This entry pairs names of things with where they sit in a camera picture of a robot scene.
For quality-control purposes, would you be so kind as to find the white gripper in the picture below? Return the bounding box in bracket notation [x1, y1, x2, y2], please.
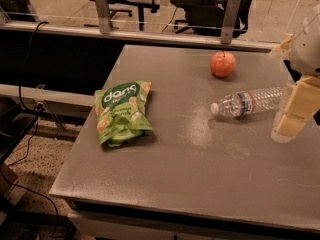
[269, 5, 320, 138]

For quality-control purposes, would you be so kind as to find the clear plastic water bottle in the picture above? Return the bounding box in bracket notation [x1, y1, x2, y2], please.
[210, 87, 283, 118]

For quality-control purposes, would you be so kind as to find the red apple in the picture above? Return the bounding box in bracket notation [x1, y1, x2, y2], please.
[210, 51, 236, 78]

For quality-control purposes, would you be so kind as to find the black office chair right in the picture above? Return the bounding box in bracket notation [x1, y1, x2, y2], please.
[171, 0, 252, 38]

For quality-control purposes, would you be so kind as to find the green snack bag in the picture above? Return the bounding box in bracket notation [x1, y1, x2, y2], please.
[94, 81, 153, 147]

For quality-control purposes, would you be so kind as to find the person in background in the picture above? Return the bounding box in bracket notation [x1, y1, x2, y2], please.
[0, 0, 39, 22]

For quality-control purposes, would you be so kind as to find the right metal barrier bracket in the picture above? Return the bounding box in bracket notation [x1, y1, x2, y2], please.
[221, 0, 241, 45]

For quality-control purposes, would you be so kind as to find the metal barrier bracket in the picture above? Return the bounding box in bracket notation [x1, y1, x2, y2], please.
[221, 0, 241, 45]
[94, 0, 112, 34]

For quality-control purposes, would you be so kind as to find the left metal barrier bracket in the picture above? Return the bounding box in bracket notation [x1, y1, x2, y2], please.
[94, 0, 112, 34]

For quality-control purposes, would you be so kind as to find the metal rail shelf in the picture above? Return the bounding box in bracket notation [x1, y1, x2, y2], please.
[0, 84, 95, 107]

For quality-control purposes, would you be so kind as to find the black cable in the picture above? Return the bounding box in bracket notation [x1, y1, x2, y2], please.
[0, 20, 60, 240]

